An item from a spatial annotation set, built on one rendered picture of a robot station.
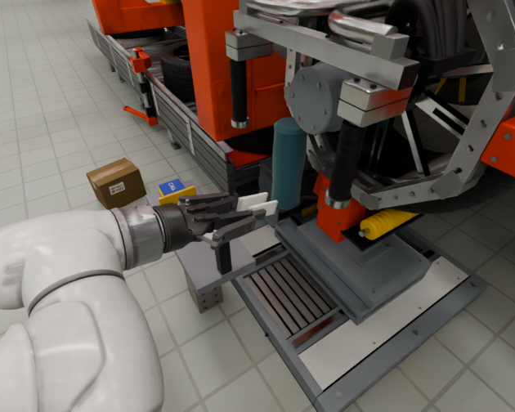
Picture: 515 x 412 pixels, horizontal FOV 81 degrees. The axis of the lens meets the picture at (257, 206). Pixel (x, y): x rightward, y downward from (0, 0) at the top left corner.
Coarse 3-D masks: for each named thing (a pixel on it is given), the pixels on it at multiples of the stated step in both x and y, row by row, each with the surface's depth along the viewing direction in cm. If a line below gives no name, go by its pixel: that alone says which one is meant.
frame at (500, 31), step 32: (480, 0) 43; (512, 0) 41; (480, 32) 44; (512, 32) 41; (288, 64) 83; (512, 64) 42; (288, 96) 87; (512, 96) 43; (480, 128) 48; (320, 160) 86; (480, 160) 51; (352, 192) 79; (384, 192) 70; (416, 192) 63; (448, 192) 56
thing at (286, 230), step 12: (300, 216) 137; (312, 216) 137; (276, 228) 131; (288, 228) 132; (288, 240) 126; (300, 240) 126; (300, 252) 120; (312, 252) 122; (312, 264) 115; (324, 264) 117; (312, 276) 119; (324, 276) 111; (336, 276) 113; (420, 276) 114; (324, 288) 114; (336, 288) 107; (348, 288) 109; (408, 288) 114; (336, 300) 110; (348, 300) 103; (360, 300) 106; (348, 312) 106; (360, 312) 100; (372, 312) 105
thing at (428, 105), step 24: (408, 24) 62; (408, 48) 68; (456, 72) 58; (480, 72) 55; (432, 96) 64; (384, 120) 75; (408, 120) 70; (456, 120) 61; (336, 144) 90; (384, 144) 78; (408, 144) 93; (360, 168) 85; (384, 168) 83; (408, 168) 81; (432, 168) 76
